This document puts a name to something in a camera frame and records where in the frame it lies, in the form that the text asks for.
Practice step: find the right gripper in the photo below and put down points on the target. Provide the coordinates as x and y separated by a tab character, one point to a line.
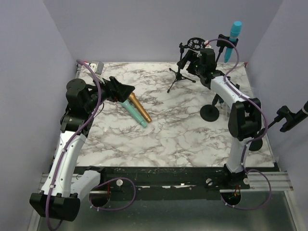
189	56

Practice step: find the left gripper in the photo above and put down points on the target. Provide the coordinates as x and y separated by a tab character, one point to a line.
115	88

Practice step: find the gold microphone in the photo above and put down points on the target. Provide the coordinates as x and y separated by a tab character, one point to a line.
139	107

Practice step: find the mint green microphone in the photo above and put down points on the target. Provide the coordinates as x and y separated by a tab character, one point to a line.
138	118

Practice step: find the black tripod mic stand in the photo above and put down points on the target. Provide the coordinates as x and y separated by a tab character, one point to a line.
188	52

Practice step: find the black round-base clip stand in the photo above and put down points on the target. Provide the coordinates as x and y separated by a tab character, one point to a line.
222	44

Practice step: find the blue microphone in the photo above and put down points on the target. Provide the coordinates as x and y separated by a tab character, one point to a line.
234	33

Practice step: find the black round-base shock-mount stand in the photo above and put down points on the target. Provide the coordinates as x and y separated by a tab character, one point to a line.
209	112

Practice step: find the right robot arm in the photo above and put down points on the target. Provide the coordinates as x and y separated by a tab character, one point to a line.
245	115

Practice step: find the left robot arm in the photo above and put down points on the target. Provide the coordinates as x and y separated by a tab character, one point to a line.
59	197

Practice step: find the black microphone on right stand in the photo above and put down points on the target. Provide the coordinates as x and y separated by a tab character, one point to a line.
299	116

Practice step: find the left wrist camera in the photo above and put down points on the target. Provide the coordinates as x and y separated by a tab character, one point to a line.
97	68

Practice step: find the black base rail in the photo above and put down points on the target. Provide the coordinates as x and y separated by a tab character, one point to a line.
165	183

